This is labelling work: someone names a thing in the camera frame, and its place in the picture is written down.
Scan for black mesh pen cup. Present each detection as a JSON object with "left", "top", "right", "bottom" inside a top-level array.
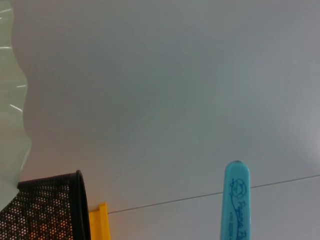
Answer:
[{"left": 0, "top": 169, "right": 91, "bottom": 240}]

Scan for translucent green fruit bowl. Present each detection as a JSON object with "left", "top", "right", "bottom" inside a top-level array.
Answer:
[{"left": 0, "top": 0, "right": 32, "bottom": 213}]

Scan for yellow plastic bin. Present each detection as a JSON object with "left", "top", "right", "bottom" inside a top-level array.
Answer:
[{"left": 88, "top": 201, "right": 112, "bottom": 240}]

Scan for blue and teal scissors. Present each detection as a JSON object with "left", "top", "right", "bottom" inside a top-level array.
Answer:
[{"left": 219, "top": 159, "right": 251, "bottom": 240}]

